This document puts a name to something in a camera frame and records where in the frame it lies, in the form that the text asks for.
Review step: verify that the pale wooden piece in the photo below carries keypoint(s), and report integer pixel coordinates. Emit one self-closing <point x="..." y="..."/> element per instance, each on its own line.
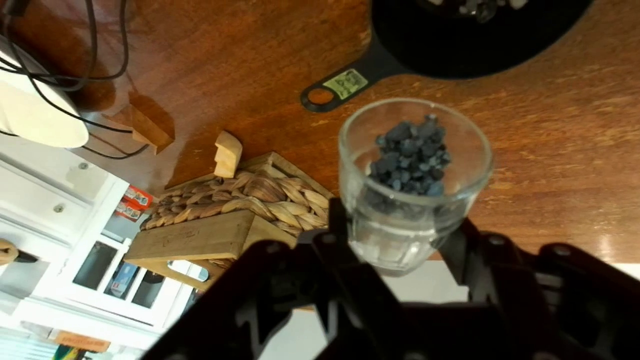
<point x="228" y="153"/>

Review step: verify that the pile of small pebbles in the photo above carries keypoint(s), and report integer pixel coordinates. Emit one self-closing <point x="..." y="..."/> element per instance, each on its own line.
<point x="411" y="157"/>

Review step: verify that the small glass cup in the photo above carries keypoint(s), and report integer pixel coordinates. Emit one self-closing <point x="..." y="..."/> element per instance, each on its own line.
<point x="400" y="226"/>

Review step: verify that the woven wooden basket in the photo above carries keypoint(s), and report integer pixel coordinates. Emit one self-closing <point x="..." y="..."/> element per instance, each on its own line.
<point x="220" y="220"/>

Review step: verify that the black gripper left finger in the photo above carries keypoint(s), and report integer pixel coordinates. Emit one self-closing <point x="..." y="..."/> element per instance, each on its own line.
<point x="301" y="301"/>

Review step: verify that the small black pot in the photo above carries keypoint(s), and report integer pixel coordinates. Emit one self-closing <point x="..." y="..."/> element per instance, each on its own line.
<point x="466" y="46"/>

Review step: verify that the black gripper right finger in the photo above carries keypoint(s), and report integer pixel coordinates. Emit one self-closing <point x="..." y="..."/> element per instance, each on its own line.
<point x="566" y="301"/>

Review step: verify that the long white sideboard cabinet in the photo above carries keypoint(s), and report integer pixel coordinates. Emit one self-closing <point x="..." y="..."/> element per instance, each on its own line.
<point x="40" y="192"/>

